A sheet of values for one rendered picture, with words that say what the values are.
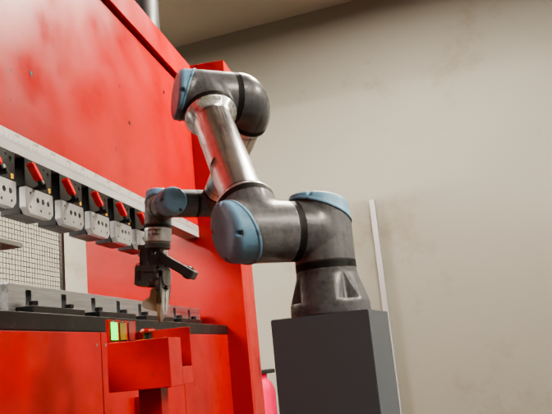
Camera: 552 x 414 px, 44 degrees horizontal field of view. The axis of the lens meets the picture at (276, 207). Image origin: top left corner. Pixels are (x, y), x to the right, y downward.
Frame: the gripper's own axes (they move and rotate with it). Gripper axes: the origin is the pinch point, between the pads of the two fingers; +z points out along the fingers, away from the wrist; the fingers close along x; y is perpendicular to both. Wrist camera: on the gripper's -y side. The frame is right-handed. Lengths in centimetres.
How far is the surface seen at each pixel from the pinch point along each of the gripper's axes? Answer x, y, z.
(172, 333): -4.6, -1.4, 4.2
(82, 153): -35, 42, -57
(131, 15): -82, 45, -132
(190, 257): -163, 40, -35
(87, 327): -10.5, 26.3, 2.3
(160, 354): 15.0, -4.6, 9.5
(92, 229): -39, 39, -31
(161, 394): 7.9, -2.6, 19.6
